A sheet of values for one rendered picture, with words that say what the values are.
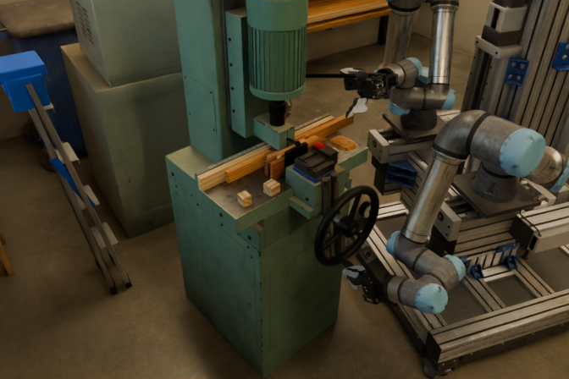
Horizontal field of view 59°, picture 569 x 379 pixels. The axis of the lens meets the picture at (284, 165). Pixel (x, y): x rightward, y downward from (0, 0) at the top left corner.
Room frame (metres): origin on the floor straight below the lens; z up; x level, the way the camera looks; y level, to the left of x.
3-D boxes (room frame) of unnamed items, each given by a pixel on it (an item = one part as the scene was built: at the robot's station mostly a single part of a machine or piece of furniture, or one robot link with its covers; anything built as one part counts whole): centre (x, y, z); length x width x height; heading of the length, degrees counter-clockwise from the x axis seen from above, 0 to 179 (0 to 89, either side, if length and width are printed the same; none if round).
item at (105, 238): (1.68, 0.91, 0.58); 0.27 x 0.25 x 1.16; 125
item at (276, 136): (1.46, 0.04, 0.99); 0.14 x 0.07 x 0.09; 42
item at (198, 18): (1.66, 0.22, 1.16); 0.22 x 0.22 x 0.72; 42
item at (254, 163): (1.50, -0.04, 0.92); 0.60 x 0.02 x 0.04; 132
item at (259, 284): (1.53, 0.11, 0.36); 0.58 x 0.45 x 0.71; 42
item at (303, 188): (1.30, -0.10, 0.92); 0.15 x 0.13 x 0.09; 132
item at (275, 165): (1.39, -0.05, 0.93); 0.25 x 0.01 x 0.07; 132
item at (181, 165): (1.53, 0.11, 0.76); 0.57 x 0.45 x 0.09; 42
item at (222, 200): (1.36, -0.04, 0.87); 0.61 x 0.30 x 0.06; 132
